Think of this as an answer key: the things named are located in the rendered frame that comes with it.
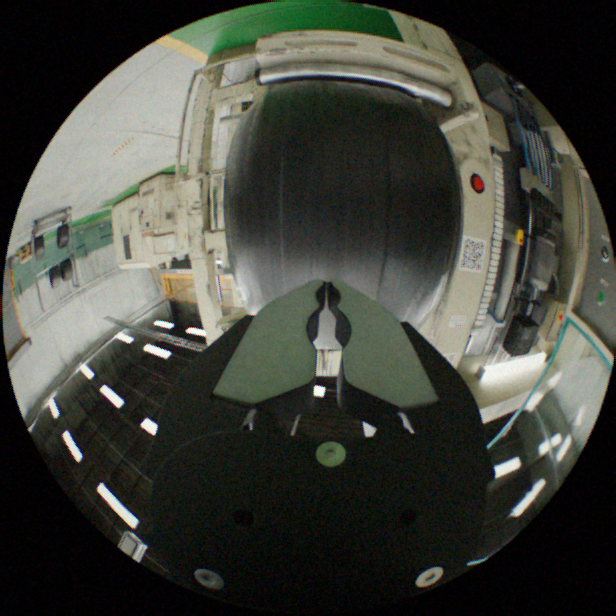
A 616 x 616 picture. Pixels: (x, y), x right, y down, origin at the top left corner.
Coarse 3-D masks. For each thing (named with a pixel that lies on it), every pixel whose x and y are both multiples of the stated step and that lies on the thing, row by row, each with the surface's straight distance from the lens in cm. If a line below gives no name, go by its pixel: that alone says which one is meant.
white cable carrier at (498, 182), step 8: (496, 168) 60; (496, 176) 60; (496, 184) 58; (496, 192) 58; (496, 200) 58; (496, 208) 57; (496, 216) 57; (496, 224) 57; (496, 232) 57; (496, 248) 58; (496, 256) 58; (496, 264) 59; (488, 272) 57; (488, 280) 58; (488, 288) 59; (488, 296) 60; (480, 304) 59; (488, 304) 61; (480, 312) 60; (480, 320) 62
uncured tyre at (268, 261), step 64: (256, 128) 24; (320, 128) 22; (384, 128) 24; (256, 192) 21; (320, 192) 20; (384, 192) 20; (448, 192) 24; (256, 256) 22; (320, 256) 20; (384, 256) 21; (448, 256) 25; (320, 320) 25
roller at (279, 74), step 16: (288, 64) 43; (304, 64) 42; (320, 64) 42; (336, 64) 42; (256, 80) 42; (272, 80) 42; (288, 80) 42; (304, 80) 42; (320, 80) 42; (336, 80) 41; (352, 80) 41; (368, 80) 41; (384, 80) 42; (400, 80) 43; (416, 80) 44; (416, 96) 45; (432, 96) 45; (448, 96) 46
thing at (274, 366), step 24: (312, 288) 10; (264, 312) 9; (288, 312) 9; (312, 312) 9; (264, 336) 8; (288, 336) 7; (312, 336) 9; (240, 360) 7; (264, 360) 7; (288, 360) 7; (312, 360) 7; (240, 384) 6; (264, 384) 6; (288, 384) 6; (312, 384) 6; (264, 408) 6; (288, 408) 7
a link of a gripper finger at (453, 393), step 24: (408, 336) 8; (432, 360) 8; (432, 384) 7; (456, 384) 7; (432, 408) 6; (456, 408) 7; (408, 432) 6; (432, 432) 6; (456, 432) 6; (480, 432) 7; (480, 456) 7
